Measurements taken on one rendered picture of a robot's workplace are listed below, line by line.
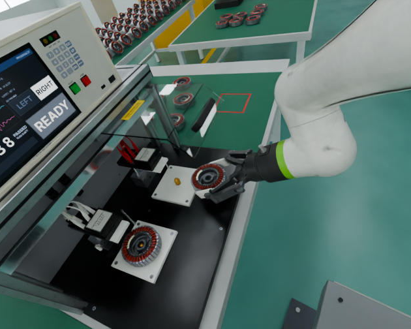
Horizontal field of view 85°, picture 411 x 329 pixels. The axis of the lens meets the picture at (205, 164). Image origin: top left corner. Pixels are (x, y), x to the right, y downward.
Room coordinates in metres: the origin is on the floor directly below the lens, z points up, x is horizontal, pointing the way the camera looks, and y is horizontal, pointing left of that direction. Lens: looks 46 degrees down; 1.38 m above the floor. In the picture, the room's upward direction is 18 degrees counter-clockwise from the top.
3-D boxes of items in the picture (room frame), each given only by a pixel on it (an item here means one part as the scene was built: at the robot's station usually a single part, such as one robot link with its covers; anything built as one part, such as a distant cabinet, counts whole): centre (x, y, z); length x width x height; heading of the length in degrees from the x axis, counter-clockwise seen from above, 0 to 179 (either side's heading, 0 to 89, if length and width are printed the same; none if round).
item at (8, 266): (0.48, 0.26, 1.03); 0.62 x 0.01 x 0.03; 146
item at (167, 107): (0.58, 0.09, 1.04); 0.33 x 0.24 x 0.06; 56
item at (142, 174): (0.61, 0.23, 0.80); 0.08 x 0.05 x 0.06; 146
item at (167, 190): (0.53, 0.11, 0.78); 0.15 x 0.15 x 0.01; 56
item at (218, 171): (0.45, 0.00, 0.84); 0.11 x 0.11 x 0.04
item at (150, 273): (0.33, 0.25, 0.78); 0.15 x 0.15 x 0.01; 56
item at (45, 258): (0.57, 0.39, 0.92); 0.66 x 0.01 x 0.30; 146
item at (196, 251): (0.44, 0.19, 0.76); 0.64 x 0.47 x 0.02; 146
